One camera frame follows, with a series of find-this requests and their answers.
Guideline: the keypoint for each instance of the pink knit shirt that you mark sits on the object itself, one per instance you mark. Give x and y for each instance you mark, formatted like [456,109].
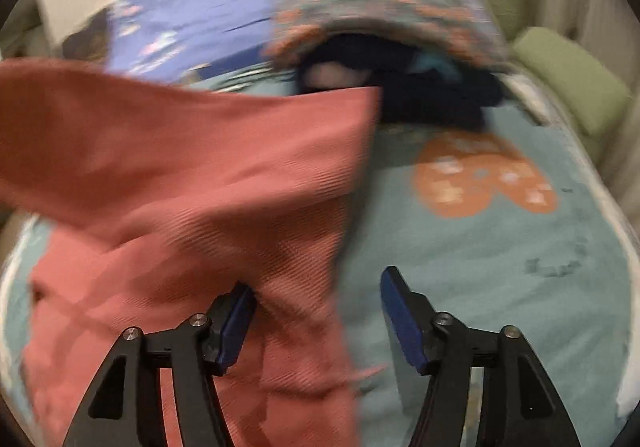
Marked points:
[175,177]

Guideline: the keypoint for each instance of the small green pillow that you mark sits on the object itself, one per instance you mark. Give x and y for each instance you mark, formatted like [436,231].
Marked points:
[500,2]

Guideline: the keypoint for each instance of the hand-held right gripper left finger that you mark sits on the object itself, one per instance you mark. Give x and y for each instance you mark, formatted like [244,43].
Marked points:
[234,329]

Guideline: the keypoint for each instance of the teal printed blanket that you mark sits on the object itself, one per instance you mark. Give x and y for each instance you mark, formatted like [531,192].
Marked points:
[475,267]

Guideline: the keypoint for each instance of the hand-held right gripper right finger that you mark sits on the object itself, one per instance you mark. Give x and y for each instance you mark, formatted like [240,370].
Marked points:
[400,322]

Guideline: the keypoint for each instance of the floral patterned cloth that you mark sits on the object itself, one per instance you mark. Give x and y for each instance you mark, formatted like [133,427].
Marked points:
[400,7]

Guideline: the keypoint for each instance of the purple printed blanket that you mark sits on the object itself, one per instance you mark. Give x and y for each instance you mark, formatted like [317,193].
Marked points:
[210,12]

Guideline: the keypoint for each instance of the large green pillow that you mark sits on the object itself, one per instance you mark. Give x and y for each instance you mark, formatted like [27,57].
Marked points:
[565,72]

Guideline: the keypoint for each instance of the navy printed garment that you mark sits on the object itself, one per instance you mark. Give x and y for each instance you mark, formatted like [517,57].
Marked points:
[430,97]

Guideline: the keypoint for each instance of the beige curtain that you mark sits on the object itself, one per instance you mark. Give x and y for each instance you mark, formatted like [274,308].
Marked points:
[600,27]

